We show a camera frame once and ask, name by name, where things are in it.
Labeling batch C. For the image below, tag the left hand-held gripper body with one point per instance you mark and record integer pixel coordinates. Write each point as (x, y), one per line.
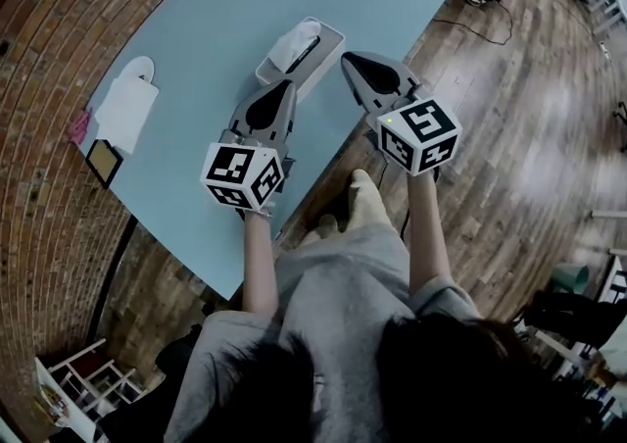
(267, 110)

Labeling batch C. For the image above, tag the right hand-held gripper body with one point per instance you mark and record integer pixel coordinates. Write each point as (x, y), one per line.
(421, 134)

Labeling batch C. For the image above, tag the white tissue box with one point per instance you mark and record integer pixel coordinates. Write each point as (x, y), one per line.
(321, 61)

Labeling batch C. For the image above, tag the person's left forearm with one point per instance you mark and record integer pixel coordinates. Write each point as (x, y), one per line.
(259, 264)

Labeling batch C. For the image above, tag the person's right forearm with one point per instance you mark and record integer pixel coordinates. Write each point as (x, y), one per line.
(428, 235)

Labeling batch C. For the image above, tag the person's beige shoe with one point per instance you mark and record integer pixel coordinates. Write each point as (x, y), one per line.
(321, 229)
(365, 198)

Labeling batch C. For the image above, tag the person's grey clothing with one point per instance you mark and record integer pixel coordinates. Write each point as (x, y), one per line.
(343, 294)

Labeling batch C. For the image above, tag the pink paper scrap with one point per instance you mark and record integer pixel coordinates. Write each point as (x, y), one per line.
(81, 126)

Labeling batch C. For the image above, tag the green bucket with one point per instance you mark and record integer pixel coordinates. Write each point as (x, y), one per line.
(572, 278)

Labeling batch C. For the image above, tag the black bag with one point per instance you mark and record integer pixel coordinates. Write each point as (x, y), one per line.
(573, 316)

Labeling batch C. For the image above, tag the white shelf rack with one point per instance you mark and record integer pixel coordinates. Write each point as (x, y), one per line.
(93, 377)

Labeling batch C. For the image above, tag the black picture frame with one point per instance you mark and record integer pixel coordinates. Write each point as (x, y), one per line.
(104, 162)

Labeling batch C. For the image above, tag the white furniture frame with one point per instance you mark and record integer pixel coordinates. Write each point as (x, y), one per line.
(612, 5)

